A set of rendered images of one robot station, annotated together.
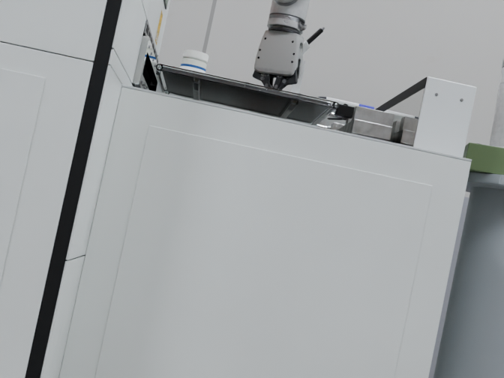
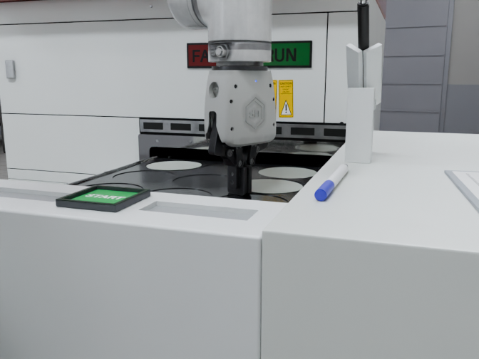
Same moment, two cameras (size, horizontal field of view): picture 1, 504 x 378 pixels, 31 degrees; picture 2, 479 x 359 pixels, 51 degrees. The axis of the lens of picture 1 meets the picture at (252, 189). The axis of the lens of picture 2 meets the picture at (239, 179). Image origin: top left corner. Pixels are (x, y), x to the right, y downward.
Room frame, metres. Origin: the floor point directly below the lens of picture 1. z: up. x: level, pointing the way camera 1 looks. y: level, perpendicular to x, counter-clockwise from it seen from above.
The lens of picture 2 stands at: (2.31, -0.63, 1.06)
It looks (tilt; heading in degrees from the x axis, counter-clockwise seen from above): 12 degrees down; 111
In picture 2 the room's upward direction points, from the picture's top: straight up
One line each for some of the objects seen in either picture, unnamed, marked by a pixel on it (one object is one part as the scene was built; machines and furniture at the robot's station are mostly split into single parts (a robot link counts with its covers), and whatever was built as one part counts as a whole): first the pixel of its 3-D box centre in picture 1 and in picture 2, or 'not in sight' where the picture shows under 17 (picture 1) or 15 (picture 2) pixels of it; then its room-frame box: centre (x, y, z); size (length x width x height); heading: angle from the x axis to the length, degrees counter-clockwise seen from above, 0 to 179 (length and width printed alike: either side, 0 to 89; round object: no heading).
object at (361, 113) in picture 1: (373, 116); not in sight; (1.85, -0.21, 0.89); 0.08 x 0.03 x 0.03; 93
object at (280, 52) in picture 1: (280, 52); (239, 102); (2.06, 0.00, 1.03); 0.10 x 0.07 x 0.11; 67
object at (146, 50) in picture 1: (147, 76); (239, 161); (1.95, 0.27, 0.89); 0.44 x 0.02 x 0.10; 3
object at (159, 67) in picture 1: (247, 86); (105, 176); (1.80, 0.05, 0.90); 0.37 x 0.01 x 0.01; 93
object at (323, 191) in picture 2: (346, 103); (334, 178); (2.23, -0.18, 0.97); 0.14 x 0.01 x 0.01; 91
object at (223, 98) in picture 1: (242, 97); (205, 182); (1.98, 0.06, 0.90); 0.34 x 0.34 x 0.01; 3
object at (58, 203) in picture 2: not in sight; (105, 197); (2.05, -0.30, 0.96); 0.06 x 0.06 x 0.01; 3
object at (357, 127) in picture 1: (356, 137); not in sight; (2.01, -0.20, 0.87); 0.36 x 0.08 x 0.03; 3
